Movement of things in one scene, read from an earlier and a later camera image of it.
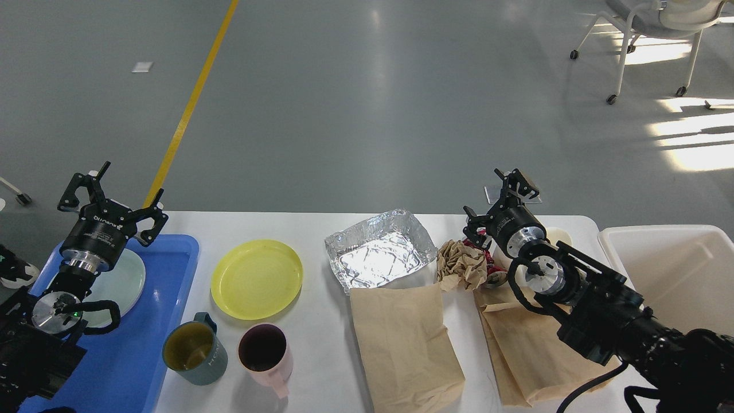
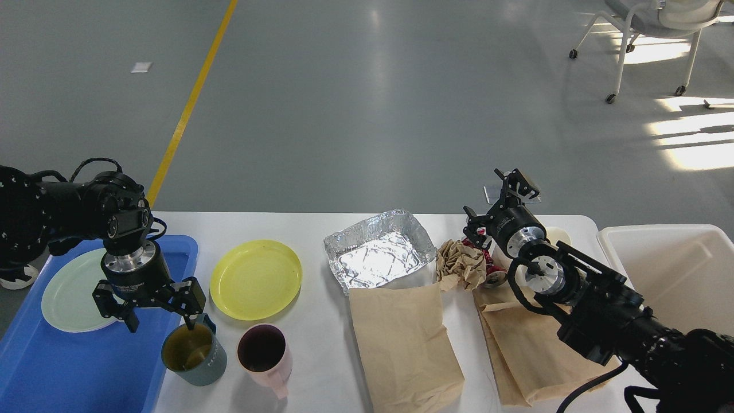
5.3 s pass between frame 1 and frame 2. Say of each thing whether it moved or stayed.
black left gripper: moved
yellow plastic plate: stayed
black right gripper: stayed
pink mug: stayed
